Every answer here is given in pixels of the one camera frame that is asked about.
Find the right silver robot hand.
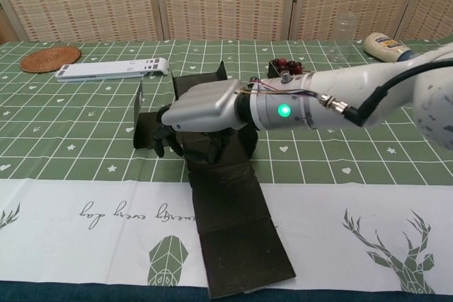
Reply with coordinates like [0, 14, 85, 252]
[154, 79, 248, 165]

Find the black cardboard folding box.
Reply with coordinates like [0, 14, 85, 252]
[132, 61, 297, 298]

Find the bunch of dark red grapes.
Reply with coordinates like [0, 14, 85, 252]
[268, 57, 305, 77]

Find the white folded laptop stand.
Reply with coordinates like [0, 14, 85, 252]
[55, 57, 170, 83]

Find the clear plastic cup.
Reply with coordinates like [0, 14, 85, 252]
[327, 12, 358, 69]

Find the green checked deer tablecloth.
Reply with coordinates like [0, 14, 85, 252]
[0, 38, 453, 298]

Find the round woven rattan coaster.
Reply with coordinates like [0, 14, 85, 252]
[20, 46, 81, 74]

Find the mayonnaise squeeze bottle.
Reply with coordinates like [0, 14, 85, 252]
[363, 32, 424, 64]

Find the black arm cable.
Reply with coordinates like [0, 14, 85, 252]
[320, 63, 440, 128]

